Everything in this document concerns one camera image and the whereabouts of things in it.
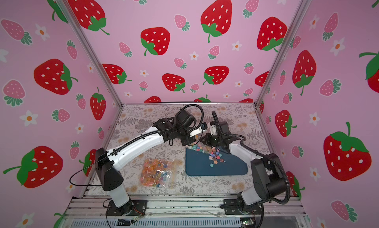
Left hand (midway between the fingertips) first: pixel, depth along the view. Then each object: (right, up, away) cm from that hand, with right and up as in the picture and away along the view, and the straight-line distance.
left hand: (195, 134), depth 78 cm
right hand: (+2, -5, +8) cm, 10 cm away
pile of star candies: (+12, -15, +12) cm, 23 cm away
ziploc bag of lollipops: (-22, -23, +6) cm, 32 cm away
